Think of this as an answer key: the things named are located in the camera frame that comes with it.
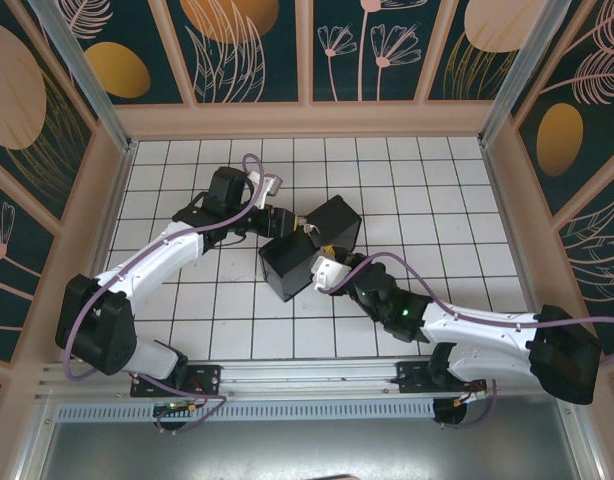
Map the black box with starry-night lid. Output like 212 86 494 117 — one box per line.
258 194 363 303

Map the grey metal sheet panel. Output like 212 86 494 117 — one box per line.
36 418 578 480

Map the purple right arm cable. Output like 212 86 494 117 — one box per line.
326 252 614 431

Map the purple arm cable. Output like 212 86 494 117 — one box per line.
61 153 269 435
326 252 614 431

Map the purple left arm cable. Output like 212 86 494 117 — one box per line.
61 153 269 435

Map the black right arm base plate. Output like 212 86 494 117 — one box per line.
395 359 468 396

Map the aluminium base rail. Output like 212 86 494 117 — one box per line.
35 362 441 401

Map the grey slotted cable duct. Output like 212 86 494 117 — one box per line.
54 399 436 421

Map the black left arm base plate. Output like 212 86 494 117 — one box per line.
130 364 222 399

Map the aluminium frame post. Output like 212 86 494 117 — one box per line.
477 0 581 147
26 0 139 155

